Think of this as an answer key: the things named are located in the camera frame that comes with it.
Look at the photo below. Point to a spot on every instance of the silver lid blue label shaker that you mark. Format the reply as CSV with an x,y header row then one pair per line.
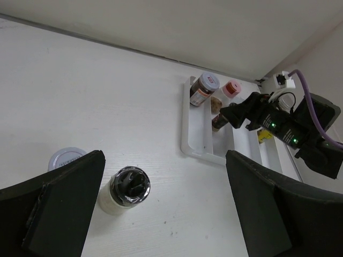
x,y
286,101

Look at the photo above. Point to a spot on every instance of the white divided plastic tray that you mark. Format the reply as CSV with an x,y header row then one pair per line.
x,y
199,141

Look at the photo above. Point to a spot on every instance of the white lid pink salt jar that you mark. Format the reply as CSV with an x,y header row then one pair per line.
x,y
65,156

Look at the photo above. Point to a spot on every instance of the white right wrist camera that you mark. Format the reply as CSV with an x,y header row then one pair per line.
x,y
283,81

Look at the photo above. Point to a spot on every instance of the small black cap pepper bottle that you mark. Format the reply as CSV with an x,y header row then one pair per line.
x,y
218,122

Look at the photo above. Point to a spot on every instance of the gold cap yellow label bottle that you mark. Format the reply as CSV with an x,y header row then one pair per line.
x,y
263,135

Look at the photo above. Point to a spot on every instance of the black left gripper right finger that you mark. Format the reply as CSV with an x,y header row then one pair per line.
x,y
280,216

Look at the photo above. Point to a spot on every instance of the pink cap spice bottle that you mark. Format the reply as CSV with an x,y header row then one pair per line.
x,y
224,95

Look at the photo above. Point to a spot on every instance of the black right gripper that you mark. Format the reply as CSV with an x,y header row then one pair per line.
x,y
296,129

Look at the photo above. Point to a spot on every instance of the white lid brown spice jar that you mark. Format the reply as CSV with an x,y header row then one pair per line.
x,y
203,88

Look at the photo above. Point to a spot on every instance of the black grinder top salt jar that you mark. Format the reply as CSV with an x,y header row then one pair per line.
x,y
126,189

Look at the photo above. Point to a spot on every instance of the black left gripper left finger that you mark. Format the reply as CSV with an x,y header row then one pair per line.
x,y
49,215

